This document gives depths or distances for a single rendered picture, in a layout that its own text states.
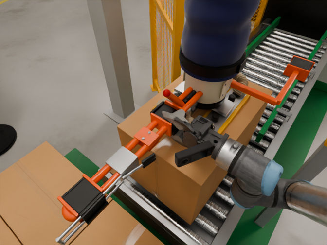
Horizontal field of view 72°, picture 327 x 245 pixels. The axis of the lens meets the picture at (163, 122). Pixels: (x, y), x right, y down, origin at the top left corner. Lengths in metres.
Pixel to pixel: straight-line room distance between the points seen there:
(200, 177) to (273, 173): 0.24
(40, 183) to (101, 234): 0.45
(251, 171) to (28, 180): 1.17
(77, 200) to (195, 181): 0.37
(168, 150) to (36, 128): 1.83
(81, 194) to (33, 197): 0.79
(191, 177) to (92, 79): 2.23
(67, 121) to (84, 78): 0.69
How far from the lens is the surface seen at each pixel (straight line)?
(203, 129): 0.68
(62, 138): 2.30
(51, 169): 1.44
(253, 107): 1.04
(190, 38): 0.75
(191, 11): 0.71
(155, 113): 0.74
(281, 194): 0.77
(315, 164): 1.20
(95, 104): 2.50
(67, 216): 0.62
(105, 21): 1.70
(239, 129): 0.93
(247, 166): 0.64
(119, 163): 0.64
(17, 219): 1.38
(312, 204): 0.64
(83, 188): 0.62
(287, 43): 2.56
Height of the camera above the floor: 1.67
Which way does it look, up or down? 49 degrees down
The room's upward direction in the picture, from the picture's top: straight up
